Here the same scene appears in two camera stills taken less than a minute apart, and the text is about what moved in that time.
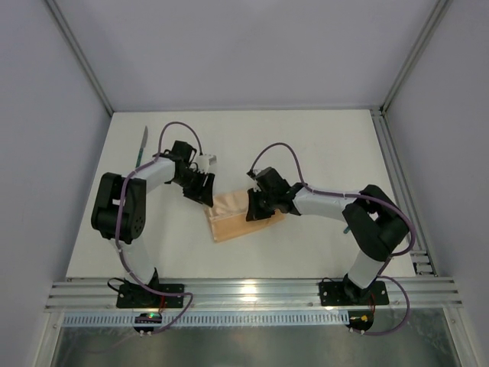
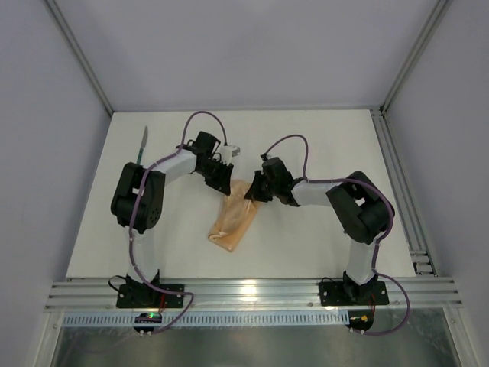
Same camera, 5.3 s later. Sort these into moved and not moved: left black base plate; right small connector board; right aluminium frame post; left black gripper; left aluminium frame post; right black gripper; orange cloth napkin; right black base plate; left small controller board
Moved: right black gripper; orange cloth napkin; left black gripper
Not moved: right black base plate; right small connector board; left small controller board; left black base plate; right aluminium frame post; left aluminium frame post
